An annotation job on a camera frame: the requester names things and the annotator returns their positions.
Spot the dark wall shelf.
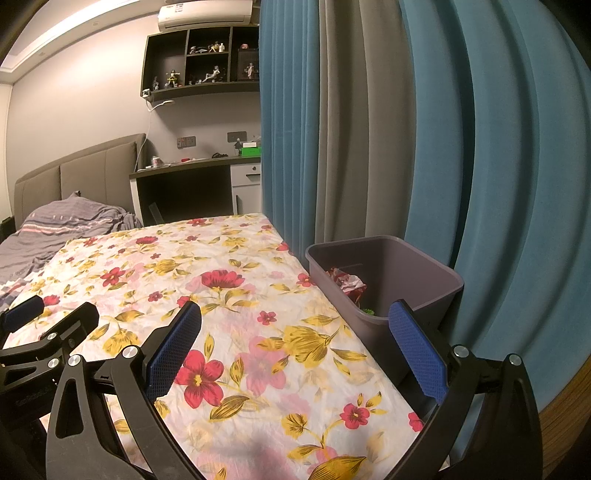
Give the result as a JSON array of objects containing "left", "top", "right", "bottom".
[{"left": 140, "top": 25, "right": 262, "bottom": 103}]

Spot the grey plastic bin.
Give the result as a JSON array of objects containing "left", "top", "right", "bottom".
[{"left": 305, "top": 235, "right": 465, "bottom": 384}]

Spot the row of shelf figurines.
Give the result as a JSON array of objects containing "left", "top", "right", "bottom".
[{"left": 150, "top": 41, "right": 259, "bottom": 89}]

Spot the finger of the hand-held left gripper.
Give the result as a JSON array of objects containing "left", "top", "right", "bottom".
[
  {"left": 0, "top": 294, "right": 45, "bottom": 344},
  {"left": 0, "top": 302, "right": 100, "bottom": 384}
]

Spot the blue and grey curtain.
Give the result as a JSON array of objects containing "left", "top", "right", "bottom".
[{"left": 259, "top": 0, "right": 591, "bottom": 416}]

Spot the white drawer cabinet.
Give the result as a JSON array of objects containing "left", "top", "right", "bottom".
[{"left": 230, "top": 164, "right": 264, "bottom": 215}]

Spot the grey striped duvet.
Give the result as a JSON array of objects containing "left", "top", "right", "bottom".
[{"left": 0, "top": 191, "right": 144, "bottom": 315}]

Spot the dark desk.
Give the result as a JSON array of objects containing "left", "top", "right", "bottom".
[{"left": 129, "top": 156, "right": 263, "bottom": 227}]

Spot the white clip lamp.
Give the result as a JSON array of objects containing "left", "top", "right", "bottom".
[{"left": 142, "top": 89, "right": 176, "bottom": 112}]

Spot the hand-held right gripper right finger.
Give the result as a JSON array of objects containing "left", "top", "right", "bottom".
[{"left": 385, "top": 299, "right": 543, "bottom": 480}]

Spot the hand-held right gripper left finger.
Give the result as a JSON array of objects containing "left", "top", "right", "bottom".
[{"left": 45, "top": 300, "right": 204, "bottom": 480}]

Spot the grey upholstered headboard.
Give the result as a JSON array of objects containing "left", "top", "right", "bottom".
[{"left": 14, "top": 134, "right": 147, "bottom": 227}]

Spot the red and white plastic bag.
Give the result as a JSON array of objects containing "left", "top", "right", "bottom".
[{"left": 325, "top": 266, "right": 369, "bottom": 306}]

